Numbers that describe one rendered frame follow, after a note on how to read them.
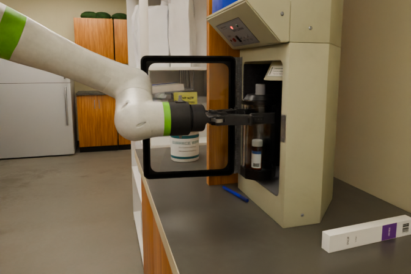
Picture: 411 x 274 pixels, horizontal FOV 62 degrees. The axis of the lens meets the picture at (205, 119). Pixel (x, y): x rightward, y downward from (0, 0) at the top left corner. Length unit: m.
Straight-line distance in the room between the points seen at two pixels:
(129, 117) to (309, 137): 0.45
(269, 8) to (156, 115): 0.37
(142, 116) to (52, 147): 4.99
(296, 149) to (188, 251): 0.36
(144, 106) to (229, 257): 0.41
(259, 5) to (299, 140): 0.34
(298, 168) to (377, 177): 0.44
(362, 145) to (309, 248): 0.56
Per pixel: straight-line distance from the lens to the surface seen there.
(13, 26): 0.88
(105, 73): 0.93
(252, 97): 0.95
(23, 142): 5.86
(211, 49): 1.17
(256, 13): 0.83
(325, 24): 0.91
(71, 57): 0.90
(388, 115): 1.23
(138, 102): 0.88
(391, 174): 1.24
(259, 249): 0.84
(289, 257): 0.83
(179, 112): 0.88
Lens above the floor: 1.35
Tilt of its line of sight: 8 degrees down
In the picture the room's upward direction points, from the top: straight up
